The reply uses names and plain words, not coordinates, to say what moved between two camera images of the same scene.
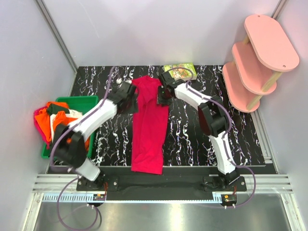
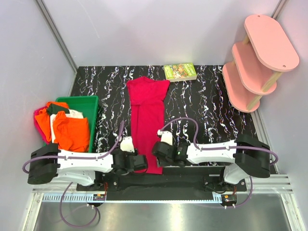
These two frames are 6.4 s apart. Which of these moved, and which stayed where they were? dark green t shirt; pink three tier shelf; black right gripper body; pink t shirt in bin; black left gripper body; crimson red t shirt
Moved: black right gripper body; black left gripper body
Stayed: pink three tier shelf; pink t shirt in bin; dark green t shirt; crimson red t shirt
